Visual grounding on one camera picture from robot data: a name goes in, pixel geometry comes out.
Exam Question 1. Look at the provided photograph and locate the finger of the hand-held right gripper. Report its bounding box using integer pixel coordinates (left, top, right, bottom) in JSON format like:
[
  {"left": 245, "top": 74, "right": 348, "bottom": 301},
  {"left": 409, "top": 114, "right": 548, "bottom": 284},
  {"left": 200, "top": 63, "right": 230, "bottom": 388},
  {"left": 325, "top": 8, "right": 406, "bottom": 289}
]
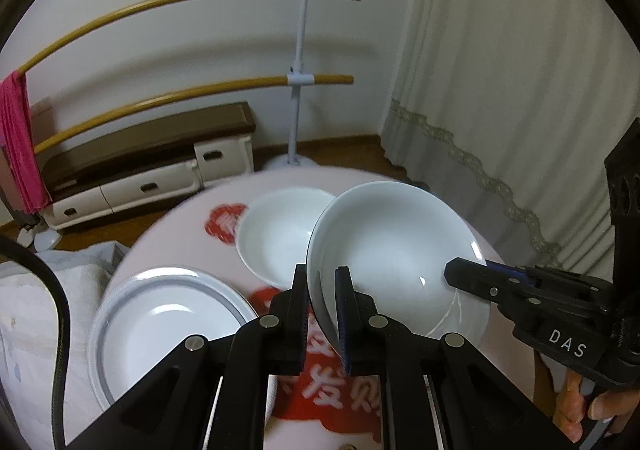
[
  {"left": 500, "top": 264, "right": 617, "bottom": 305},
  {"left": 444, "top": 257, "right": 551, "bottom": 326}
]

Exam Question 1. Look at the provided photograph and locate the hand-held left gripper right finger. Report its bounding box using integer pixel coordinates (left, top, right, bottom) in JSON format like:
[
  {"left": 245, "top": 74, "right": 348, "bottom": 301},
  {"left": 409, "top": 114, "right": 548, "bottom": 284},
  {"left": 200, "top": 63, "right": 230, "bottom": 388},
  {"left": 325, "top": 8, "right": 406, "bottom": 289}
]
[{"left": 334, "top": 265, "right": 578, "bottom": 450}]

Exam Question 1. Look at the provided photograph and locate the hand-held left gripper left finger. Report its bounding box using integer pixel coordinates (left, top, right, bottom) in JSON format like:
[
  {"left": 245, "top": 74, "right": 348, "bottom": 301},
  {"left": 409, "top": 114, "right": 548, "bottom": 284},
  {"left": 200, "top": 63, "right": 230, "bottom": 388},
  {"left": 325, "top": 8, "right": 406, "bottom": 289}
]
[{"left": 65, "top": 263, "right": 308, "bottom": 450}]

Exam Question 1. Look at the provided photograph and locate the person's right hand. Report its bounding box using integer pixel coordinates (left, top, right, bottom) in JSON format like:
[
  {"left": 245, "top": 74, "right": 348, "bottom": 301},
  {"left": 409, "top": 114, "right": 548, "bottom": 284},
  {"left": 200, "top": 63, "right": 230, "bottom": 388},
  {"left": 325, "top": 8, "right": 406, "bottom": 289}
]
[{"left": 552, "top": 370, "right": 640, "bottom": 443}]

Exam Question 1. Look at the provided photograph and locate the round pink table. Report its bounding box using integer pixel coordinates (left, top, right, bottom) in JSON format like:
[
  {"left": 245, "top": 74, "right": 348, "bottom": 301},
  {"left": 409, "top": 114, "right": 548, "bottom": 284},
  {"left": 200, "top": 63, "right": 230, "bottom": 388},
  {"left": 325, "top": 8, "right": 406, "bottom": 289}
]
[{"left": 102, "top": 165, "right": 538, "bottom": 450}]

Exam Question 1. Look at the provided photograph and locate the cream curtain with lace trim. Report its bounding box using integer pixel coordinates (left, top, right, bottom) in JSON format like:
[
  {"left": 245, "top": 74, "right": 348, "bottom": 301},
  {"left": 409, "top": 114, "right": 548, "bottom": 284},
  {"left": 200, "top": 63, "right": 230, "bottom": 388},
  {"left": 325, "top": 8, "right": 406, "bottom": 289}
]
[{"left": 380, "top": 0, "right": 640, "bottom": 276}]

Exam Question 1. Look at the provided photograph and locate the cream cabinet with dark top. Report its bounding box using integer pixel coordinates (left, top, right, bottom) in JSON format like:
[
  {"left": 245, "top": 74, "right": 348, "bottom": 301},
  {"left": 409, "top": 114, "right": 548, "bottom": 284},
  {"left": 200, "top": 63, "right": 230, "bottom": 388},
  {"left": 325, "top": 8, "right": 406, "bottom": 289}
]
[{"left": 37, "top": 102, "right": 257, "bottom": 231}]

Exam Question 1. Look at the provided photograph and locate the white textured blanket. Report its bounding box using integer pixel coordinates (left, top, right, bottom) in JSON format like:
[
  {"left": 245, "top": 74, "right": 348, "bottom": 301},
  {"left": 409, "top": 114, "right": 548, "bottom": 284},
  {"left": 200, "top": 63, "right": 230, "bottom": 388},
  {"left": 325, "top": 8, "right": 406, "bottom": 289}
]
[{"left": 0, "top": 240, "right": 126, "bottom": 431}]

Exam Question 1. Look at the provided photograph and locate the white fan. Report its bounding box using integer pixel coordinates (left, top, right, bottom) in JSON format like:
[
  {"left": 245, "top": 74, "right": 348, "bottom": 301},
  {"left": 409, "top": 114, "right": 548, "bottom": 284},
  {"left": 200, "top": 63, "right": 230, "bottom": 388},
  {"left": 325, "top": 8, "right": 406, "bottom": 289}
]
[{"left": 17, "top": 223, "right": 63, "bottom": 252}]

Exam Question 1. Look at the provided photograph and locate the pink towel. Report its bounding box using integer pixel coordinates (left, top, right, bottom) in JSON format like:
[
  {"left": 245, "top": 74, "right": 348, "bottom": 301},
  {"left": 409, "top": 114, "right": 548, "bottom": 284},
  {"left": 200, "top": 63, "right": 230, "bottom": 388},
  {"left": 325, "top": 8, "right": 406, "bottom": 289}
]
[{"left": 0, "top": 72, "right": 51, "bottom": 213}]

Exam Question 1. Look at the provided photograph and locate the black cable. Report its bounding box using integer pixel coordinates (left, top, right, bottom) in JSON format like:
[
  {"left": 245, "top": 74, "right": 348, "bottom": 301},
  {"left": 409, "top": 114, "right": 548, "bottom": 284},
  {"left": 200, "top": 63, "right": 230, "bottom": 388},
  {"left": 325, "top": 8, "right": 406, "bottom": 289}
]
[{"left": 0, "top": 235, "right": 71, "bottom": 450}]

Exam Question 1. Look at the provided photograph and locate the short wooden barre rail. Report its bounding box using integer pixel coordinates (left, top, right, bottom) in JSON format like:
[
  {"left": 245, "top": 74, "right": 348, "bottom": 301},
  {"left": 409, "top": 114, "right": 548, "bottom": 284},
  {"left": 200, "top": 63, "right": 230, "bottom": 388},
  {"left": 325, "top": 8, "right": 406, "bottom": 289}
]
[{"left": 32, "top": 74, "right": 354, "bottom": 153}]

